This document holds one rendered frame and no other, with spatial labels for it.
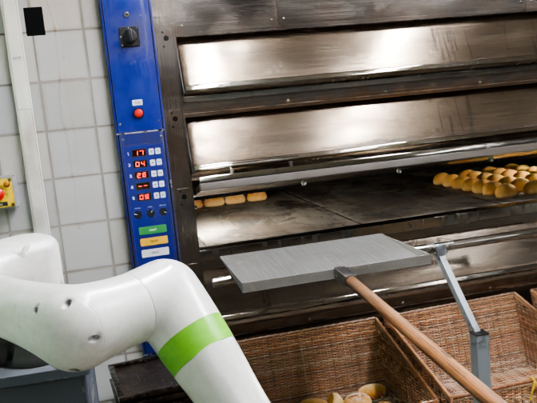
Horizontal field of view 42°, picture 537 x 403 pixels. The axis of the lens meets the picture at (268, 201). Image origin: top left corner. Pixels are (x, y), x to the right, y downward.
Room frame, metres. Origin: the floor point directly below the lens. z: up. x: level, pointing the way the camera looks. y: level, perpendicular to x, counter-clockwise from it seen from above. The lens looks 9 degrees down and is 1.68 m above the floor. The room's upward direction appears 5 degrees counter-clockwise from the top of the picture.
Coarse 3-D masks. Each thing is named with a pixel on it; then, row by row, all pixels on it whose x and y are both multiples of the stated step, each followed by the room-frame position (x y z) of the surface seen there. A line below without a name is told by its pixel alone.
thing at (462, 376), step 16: (352, 288) 1.72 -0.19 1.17; (368, 304) 1.62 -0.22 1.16; (384, 304) 1.55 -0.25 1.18; (400, 320) 1.45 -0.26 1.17; (416, 336) 1.37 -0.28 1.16; (432, 352) 1.29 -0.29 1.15; (448, 368) 1.23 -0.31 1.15; (464, 368) 1.21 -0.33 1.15; (464, 384) 1.17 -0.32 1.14; (480, 384) 1.14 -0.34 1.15; (480, 400) 1.12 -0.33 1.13; (496, 400) 1.09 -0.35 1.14
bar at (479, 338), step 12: (456, 240) 2.13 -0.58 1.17; (468, 240) 2.13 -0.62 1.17; (480, 240) 2.14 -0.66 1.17; (492, 240) 2.15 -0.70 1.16; (504, 240) 2.16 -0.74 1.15; (432, 252) 2.10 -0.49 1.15; (444, 252) 2.10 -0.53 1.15; (444, 264) 2.08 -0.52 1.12; (228, 276) 1.96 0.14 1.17; (444, 276) 2.07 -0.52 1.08; (456, 288) 2.02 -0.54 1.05; (456, 300) 2.00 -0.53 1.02; (468, 312) 1.96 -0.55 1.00; (468, 324) 1.94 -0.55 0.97; (480, 336) 1.89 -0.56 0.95; (480, 348) 1.88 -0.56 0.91; (480, 360) 1.88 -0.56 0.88; (480, 372) 1.88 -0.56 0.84
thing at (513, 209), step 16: (480, 208) 2.59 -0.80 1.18; (496, 208) 2.57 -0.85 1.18; (512, 208) 2.59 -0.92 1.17; (528, 208) 2.60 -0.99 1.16; (368, 224) 2.49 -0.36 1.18; (384, 224) 2.47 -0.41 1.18; (400, 224) 2.48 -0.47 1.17; (416, 224) 2.49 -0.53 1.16; (432, 224) 2.51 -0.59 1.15; (448, 224) 2.52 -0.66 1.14; (256, 240) 2.40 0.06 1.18; (272, 240) 2.37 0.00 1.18; (288, 240) 2.38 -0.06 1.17; (304, 240) 2.40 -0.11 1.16; (320, 240) 2.41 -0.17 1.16; (208, 256) 2.32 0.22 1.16
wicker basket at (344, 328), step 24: (264, 336) 2.32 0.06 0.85; (288, 336) 2.34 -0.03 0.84; (312, 336) 2.35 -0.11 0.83; (336, 336) 2.37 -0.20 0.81; (360, 336) 2.38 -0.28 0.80; (384, 336) 2.33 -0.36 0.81; (264, 360) 2.30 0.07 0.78; (288, 360) 2.31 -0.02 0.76; (312, 360) 2.33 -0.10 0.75; (336, 360) 2.34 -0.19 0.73; (360, 360) 2.36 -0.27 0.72; (384, 360) 2.35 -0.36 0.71; (408, 360) 2.16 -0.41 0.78; (264, 384) 2.28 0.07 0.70; (288, 384) 2.29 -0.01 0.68; (312, 384) 2.30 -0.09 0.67; (336, 384) 2.32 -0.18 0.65; (360, 384) 2.34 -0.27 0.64; (384, 384) 2.35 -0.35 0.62; (408, 384) 2.16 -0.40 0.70
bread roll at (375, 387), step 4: (368, 384) 2.30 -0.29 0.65; (372, 384) 2.29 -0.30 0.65; (376, 384) 2.29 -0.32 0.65; (380, 384) 2.30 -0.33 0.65; (360, 388) 2.29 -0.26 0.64; (364, 388) 2.28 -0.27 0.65; (368, 388) 2.28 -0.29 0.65; (372, 388) 2.28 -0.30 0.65; (376, 388) 2.28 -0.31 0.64; (380, 388) 2.28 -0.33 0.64; (384, 388) 2.30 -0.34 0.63; (360, 392) 2.28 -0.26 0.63; (364, 392) 2.27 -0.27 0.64; (368, 392) 2.27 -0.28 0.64; (372, 392) 2.27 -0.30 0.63; (376, 392) 2.27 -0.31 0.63; (380, 392) 2.28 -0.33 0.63; (384, 392) 2.29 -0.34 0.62; (372, 396) 2.26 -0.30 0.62; (376, 396) 2.27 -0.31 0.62; (380, 396) 2.27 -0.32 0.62; (372, 400) 2.27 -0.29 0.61; (376, 400) 2.27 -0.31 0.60
